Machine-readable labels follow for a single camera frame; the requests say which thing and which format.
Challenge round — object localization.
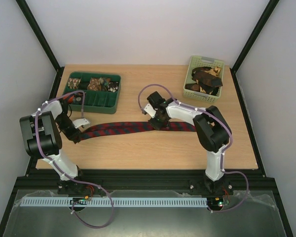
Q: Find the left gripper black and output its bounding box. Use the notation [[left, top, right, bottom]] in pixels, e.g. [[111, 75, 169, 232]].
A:
[[56, 112, 82, 142]]

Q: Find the red navy striped tie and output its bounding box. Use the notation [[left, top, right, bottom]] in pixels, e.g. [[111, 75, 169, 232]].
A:
[[80, 121, 196, 141]]

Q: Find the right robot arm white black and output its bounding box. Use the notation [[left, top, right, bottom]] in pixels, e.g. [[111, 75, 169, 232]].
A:
[[143, 91, 231, 194]]

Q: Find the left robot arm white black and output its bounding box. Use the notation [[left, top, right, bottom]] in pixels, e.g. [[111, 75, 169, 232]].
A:
[[19, 98, 89, 194]]

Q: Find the pile of brown ties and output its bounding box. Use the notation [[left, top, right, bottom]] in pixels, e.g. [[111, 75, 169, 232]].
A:
[[185, 67, 223, 96]]

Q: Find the rolled tie red orange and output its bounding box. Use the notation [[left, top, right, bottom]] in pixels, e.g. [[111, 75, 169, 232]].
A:
[[64, 94, 74, 104]]

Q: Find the green compartment tray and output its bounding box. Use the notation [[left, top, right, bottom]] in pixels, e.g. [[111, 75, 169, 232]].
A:
[[63, 71, 121, 114]]

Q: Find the rolled tie brown white pattern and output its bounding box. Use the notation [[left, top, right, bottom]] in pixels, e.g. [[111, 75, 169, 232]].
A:
[[67, 78, 81, 89]]

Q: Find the rolled tie orange brown pattern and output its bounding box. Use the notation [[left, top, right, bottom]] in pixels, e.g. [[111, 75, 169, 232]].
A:
[[87, 78, 103, 91]]

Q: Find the light green plastic basket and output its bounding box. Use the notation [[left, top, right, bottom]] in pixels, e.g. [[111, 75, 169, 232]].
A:
[[183, 55, 224, 103]]

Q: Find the rolled tie teal brown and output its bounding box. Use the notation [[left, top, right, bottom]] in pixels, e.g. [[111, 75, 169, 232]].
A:
[[99, 77, 111, 91]]

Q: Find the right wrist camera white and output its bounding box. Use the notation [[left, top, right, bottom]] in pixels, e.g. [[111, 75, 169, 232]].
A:
[[143, 103, 156, 118]]

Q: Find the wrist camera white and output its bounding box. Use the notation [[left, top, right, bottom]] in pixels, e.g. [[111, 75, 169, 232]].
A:
[[143, 103, 156, 118], [73, 118, 91, 128]]

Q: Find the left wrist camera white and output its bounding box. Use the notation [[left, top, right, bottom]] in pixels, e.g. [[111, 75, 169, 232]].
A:
[[73, 118, 91, 128]]

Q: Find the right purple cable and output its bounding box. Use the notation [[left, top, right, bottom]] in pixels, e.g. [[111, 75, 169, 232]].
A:
[[137, 84, 250, 213]]

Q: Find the purple cable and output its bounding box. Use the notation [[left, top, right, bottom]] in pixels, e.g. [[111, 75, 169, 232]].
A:
[[36, 90, 114, 228], [137, 84, 250, 213]]

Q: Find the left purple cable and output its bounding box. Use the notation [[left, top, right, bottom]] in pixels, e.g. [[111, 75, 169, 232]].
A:
[[36, 90, 114, 228]]

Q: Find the black aluminium frame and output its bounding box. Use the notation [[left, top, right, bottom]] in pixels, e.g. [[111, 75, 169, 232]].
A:
[[0, 0, 293, 237]]

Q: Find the light blue cable duct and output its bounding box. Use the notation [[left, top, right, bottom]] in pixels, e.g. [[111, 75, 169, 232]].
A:
[[20, 197, 208, 208]]

